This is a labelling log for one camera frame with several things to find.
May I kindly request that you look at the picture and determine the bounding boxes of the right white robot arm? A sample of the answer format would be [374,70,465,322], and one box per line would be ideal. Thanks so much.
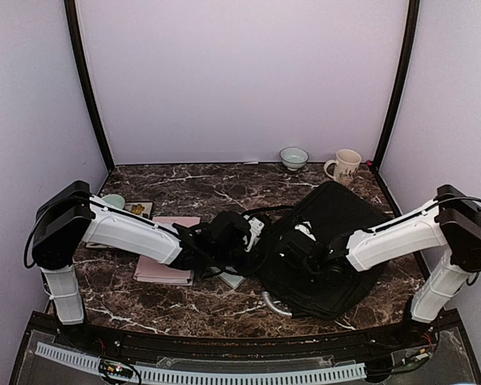
[277,184,481,348]

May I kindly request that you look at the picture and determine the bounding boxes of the right black frame post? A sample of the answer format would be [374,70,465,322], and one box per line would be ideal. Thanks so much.
[372,0,421,173]

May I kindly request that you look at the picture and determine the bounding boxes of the grey notebook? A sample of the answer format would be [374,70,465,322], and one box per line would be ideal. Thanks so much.
[209,267,245,290]

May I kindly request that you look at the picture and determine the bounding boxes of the pink book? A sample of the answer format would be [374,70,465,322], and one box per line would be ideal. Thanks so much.
[133,217,200,286]

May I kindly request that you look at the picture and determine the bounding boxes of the floral placemat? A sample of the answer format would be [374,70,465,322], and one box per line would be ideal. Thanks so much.
[85,201,153,249]

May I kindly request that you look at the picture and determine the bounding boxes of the black front table rail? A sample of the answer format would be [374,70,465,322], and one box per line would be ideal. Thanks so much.
[23,312,442,366]

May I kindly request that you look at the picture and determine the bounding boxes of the green bowl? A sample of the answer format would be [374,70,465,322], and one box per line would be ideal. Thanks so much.
[101,194,126,209]

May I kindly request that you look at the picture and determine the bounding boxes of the small white bowl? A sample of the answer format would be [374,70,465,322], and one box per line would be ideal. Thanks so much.
[280,147,309,171]

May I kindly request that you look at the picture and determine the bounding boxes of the cream mug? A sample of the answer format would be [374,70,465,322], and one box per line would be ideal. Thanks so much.
[323,149,362,187]

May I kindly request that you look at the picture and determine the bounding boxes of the white cable duct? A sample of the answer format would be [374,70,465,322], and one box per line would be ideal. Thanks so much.
[34,342,367,384]

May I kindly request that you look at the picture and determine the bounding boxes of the black frame post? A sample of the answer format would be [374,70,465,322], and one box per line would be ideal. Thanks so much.
[63,0,115,172]
[372,0,421,173]

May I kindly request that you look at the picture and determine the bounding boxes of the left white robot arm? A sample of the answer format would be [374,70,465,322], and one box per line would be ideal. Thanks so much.
[23,180,269,350]

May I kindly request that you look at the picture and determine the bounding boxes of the left black frame post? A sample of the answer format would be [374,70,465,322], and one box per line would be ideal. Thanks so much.
[63,0,115,172]

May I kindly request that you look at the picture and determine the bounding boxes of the black student bag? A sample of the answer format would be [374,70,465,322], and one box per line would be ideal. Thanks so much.
[255,181,390,320]

